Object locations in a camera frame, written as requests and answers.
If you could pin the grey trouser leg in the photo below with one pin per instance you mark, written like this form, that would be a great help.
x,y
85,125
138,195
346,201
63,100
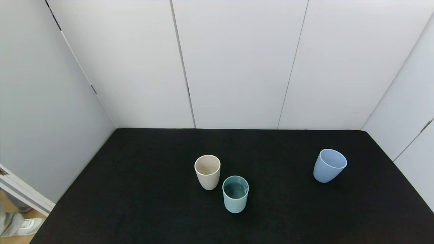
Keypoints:
x,y
10,223

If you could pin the teal plastic cup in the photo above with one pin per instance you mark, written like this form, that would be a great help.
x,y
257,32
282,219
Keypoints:
x,y
235,203

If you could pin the white panel frame rail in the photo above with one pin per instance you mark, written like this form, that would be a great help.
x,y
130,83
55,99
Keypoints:
x,y
23,196

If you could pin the white sneaker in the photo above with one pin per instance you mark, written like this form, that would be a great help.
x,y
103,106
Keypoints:
x,y
31,225

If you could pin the black table cloth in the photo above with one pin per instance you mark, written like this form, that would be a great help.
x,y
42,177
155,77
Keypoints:
x,y
135,189

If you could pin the light blue plastic cup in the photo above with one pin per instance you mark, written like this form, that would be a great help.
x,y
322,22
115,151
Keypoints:
x,y
326,173

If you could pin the small metal hinge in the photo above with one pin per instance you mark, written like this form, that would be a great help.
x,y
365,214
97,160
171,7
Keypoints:
x,y
2,172

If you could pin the cream plastic cup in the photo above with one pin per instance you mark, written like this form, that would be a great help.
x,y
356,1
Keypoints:
x,y
207,178

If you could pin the dark wall panel latch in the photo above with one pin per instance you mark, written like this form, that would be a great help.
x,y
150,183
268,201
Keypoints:
x,y
426,125

